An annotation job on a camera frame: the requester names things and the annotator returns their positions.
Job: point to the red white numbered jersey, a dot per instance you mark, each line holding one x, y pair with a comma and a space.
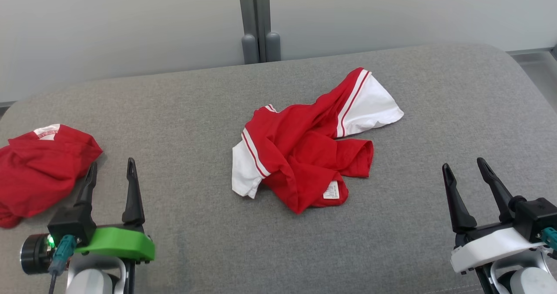
300, 150

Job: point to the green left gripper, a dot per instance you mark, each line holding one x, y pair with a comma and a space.
122, 244

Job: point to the red shorts with white stripe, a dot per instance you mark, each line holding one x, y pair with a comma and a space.
39, 172

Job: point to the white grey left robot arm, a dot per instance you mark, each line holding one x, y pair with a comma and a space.
91, 283

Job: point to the grey partition post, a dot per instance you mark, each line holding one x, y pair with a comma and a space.
254, 15

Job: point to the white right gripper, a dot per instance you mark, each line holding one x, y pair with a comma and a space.
491, 248

